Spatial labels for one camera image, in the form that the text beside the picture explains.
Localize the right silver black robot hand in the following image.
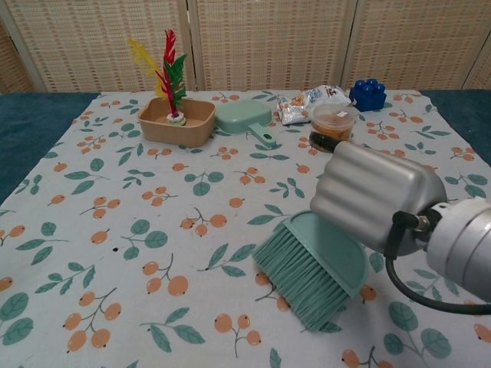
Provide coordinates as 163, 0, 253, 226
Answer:
309, 140, 448, 256

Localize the teal green plastic cleaning brush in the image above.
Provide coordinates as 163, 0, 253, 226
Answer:
252, 209, 370, 334

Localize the clear plastic snack jar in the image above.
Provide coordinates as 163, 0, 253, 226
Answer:
309, 103, 358, 154

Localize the blue building block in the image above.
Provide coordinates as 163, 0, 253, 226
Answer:
348, 78, 387, 113

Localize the white snack bag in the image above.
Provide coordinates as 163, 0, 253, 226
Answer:
275, 84, 352, 127

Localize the mint green dustpan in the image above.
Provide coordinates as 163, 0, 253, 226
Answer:
213, 100, 276, 146

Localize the woven folding screen panel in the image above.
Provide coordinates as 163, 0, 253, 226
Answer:
189, 0, 360, 93
0, 22, 39, 93
0, 0, 199, 93
466, 45, 491, 91
347, 0, 491, 91

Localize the tan rectangular tray box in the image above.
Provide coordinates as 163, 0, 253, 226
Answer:
137, 97, 216, 147

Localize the floral print tablecloth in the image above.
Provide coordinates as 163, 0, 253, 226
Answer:
0, 90, 491, 368

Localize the colourful feather shuttlecock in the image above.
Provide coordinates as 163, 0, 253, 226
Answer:
128, 29, 189, 127

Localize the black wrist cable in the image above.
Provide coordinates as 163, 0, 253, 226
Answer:
384, 210, 491, 316

